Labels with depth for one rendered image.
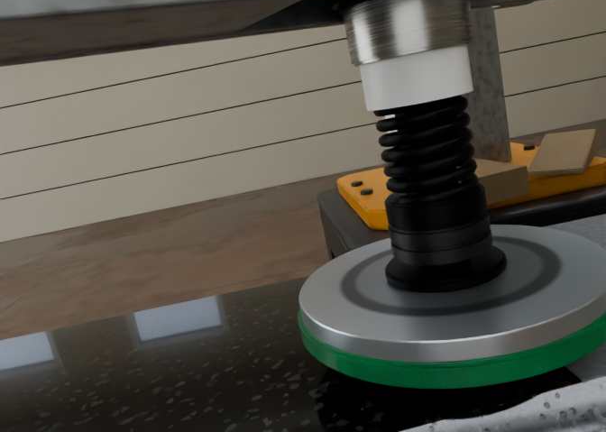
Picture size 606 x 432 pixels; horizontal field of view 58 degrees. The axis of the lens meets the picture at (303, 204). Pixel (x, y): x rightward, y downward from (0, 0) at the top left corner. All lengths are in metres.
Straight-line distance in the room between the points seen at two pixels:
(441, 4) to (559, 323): 0.19
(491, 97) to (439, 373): 1.01
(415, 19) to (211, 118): 6.16
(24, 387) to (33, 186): 6.57
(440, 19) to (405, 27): 0.02
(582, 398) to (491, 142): 0.94
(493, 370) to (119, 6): 0.25
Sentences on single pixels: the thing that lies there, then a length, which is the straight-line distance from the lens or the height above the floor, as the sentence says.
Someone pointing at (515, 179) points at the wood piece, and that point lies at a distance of 0.99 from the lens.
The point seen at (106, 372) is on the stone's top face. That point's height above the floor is 0.83.
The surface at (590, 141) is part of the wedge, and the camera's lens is 1.24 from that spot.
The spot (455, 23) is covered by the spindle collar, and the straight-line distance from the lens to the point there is 0.35.
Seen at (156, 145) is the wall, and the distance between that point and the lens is 6.60.
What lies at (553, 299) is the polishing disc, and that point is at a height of 0.88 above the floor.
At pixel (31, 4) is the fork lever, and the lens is 0.23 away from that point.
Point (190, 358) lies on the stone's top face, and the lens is 0.49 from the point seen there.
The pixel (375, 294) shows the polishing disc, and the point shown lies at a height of 0.88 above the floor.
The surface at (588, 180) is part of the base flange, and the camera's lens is 1.17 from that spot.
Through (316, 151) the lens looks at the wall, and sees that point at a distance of 6.47.
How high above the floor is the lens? 1.02
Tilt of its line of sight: 12 degrees down
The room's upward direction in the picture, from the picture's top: 11 degrees counter-clockwise
